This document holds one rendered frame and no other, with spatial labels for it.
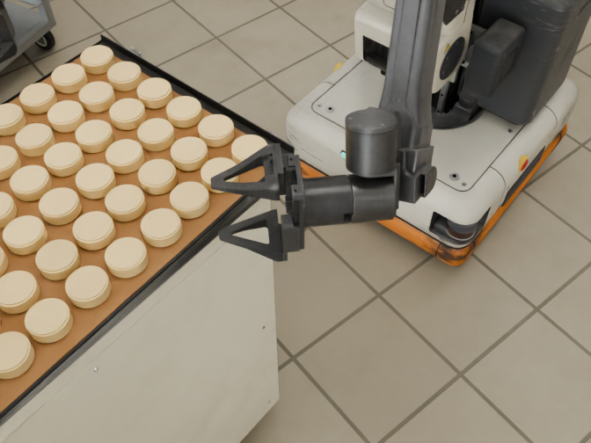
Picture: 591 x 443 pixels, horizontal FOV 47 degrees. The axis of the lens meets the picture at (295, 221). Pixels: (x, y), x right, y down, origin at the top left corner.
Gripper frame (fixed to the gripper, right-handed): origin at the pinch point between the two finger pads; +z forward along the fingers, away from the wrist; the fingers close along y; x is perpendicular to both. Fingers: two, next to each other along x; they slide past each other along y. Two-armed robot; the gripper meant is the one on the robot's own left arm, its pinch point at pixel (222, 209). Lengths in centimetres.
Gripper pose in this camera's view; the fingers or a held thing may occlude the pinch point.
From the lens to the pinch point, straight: 79.2
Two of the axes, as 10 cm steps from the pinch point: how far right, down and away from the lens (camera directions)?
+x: -1.0, -7.9, 6.0
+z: -9.9, 0.9, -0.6
